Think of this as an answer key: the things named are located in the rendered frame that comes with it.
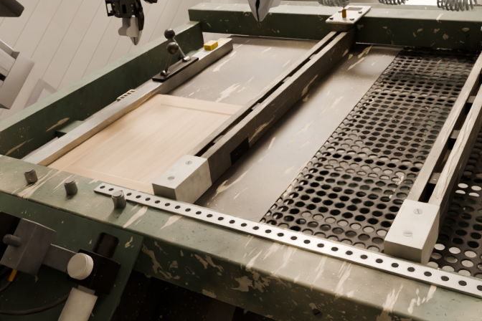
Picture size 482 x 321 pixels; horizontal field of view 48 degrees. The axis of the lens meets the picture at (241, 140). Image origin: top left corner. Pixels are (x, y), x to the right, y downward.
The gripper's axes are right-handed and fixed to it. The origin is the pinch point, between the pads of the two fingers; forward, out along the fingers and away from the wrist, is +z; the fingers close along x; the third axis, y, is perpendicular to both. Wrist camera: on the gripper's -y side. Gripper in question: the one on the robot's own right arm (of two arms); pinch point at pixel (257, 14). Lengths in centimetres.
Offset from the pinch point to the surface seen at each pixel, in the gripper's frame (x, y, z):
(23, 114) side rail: 79, 1, 29
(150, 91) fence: 54, 27, 19
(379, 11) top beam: 7, 89, -16
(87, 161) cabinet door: 44, -4, 37
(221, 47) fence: 55, 65, 1
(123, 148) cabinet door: 39, 3, 34
